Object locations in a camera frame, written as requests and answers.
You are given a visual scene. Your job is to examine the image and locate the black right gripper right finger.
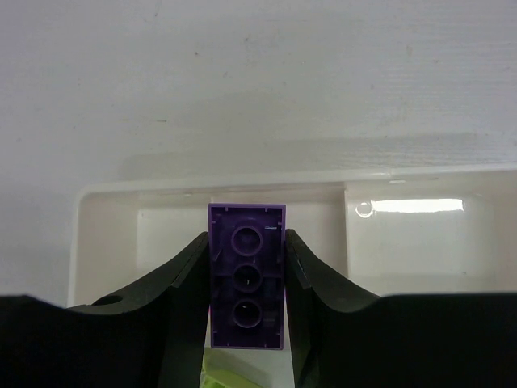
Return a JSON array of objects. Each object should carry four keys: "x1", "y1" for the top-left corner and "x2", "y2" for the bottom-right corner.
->
[{"x1": 285, "y1": 230, "x2": 516, "y2": 387}]

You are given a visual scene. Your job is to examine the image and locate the purple lego brick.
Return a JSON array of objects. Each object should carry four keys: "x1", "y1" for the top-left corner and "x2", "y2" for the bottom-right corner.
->
[{"x1": 208, "y1": 203, "x2": 286, "y2": 350}]

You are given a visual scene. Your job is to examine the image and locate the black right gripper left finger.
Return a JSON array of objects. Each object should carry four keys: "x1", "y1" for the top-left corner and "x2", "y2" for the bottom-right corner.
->
[{"x1": 1, "y1": 233, "x2": 209, "y2": 387}]

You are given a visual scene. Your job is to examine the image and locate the white three-compartment container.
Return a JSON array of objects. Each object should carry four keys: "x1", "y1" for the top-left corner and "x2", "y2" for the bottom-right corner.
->
[{"x1": 68, "y1": 165, "x2": 516, "y2": 306}]

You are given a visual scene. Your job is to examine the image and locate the green lego brick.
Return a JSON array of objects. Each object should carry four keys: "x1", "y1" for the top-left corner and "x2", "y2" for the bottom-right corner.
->
[{"x1": 200, "y1": 348, "x2": 259, "y2": 388}]

